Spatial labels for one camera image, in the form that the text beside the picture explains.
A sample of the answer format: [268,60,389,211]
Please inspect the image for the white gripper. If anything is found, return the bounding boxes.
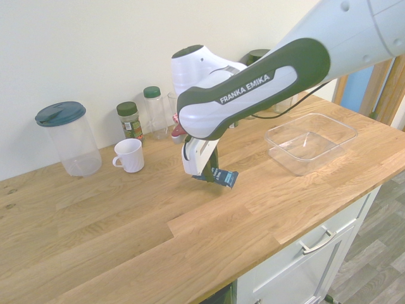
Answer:
[181,136,221,186]

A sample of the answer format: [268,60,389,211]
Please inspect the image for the dark blue protein bar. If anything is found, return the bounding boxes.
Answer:
[191,167,239,190]

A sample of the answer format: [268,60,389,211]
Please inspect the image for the clear plastic rectangular container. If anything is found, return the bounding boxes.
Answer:
[264,112,359,177]

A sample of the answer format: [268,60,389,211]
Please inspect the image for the tall clear glass mug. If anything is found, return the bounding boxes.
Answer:
[167,91,180,127]

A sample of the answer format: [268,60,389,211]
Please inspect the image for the clear bottle with green lid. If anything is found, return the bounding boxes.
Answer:
[142,85,170,141]

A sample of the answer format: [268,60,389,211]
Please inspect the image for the white ceramic mug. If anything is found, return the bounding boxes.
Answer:
[111,137,146,174]

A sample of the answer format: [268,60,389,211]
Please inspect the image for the clear glass tumbler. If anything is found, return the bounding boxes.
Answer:
[272,94,294,115]

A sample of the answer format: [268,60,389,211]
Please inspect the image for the spice jar with dark lid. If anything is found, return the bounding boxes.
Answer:
[115,101,145,147]

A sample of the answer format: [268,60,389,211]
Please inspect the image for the black shaker bottle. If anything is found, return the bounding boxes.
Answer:
[246,48,271,66]

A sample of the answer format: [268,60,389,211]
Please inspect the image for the stainless steel dishwasher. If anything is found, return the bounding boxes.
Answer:
[202,280,239,304]

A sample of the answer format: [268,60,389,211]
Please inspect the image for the clear pitcher with teal lid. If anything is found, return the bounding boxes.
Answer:
[34,101,103,177]

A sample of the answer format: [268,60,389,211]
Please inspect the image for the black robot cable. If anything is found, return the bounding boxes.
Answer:
[252,79,338,120]

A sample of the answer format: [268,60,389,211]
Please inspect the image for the silver cabinet bar handle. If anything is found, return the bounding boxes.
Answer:
[299,229,337,256]

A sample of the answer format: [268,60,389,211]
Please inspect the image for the white cabinet drawer with handle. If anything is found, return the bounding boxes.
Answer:
[235,185,382,304]

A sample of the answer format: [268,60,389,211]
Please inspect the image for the wooden door frame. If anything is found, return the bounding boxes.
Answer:
[332,56,405,132]

